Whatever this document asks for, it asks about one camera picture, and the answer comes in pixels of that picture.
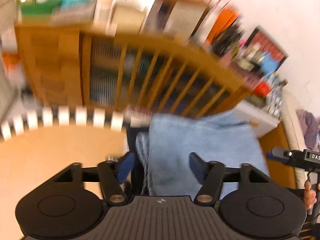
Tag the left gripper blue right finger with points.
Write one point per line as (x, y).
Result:
(210, 175)

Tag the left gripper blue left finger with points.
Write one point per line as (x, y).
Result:
(113, 173)

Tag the light blue denim jeans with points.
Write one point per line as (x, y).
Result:
(164, 150)

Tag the person's right hand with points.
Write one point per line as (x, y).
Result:
(310, 198)

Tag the white drawer unit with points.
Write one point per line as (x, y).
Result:
(261, 122)

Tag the wooden chair at right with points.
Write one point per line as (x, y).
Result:
(174, 77)

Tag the green plastic bin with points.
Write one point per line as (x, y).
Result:
(42, 8)

